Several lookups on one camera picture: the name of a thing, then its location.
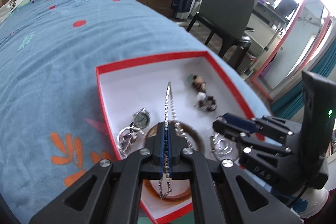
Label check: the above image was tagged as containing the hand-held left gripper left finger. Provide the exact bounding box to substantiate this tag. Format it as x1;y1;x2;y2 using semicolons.
29;121;166;224

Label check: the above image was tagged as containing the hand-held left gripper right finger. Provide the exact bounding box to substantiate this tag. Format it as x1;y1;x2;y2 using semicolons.
168;121;302;224

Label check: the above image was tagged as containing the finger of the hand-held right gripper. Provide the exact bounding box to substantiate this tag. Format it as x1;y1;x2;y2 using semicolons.
213;113;296;142
236;134;293;159

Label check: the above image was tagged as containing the silver metal ring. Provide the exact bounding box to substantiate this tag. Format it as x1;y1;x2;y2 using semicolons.
209;133;239;161

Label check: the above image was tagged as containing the silver wristwatch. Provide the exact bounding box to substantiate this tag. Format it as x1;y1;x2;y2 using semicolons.
132;108;151;128

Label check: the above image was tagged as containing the brown beaded bracelet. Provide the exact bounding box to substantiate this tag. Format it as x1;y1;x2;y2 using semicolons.
187;74;218;112

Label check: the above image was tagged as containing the silver chain bracelet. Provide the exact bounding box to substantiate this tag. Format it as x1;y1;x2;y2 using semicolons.
116;123;145;159

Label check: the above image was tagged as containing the silver chain necklace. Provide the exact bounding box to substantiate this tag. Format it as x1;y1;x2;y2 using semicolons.
157;81;195;200

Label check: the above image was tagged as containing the red cardboard box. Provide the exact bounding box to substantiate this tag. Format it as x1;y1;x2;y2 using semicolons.
95;51;265;223

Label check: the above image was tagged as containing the amber bangle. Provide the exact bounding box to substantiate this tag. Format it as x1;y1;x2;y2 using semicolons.
143;122;205;202

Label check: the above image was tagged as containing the teal curtain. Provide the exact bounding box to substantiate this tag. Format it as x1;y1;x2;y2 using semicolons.
270;43;336;119

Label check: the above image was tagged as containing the red framed mirror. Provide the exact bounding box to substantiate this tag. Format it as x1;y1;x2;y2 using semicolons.
249;0;336;101

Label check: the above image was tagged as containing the white desk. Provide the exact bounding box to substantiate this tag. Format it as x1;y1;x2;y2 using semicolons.
247;1;289;62

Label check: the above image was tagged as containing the grey chair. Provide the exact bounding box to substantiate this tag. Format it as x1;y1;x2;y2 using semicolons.
186;0;259;58

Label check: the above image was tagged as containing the black monitor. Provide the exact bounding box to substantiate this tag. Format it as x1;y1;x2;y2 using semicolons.
276;0;300;20

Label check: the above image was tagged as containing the blue printed blanket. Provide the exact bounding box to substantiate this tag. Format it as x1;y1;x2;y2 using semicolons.
0;0;273;224

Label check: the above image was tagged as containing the white garment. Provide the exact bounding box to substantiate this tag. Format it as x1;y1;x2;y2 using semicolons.
0;0;31;22

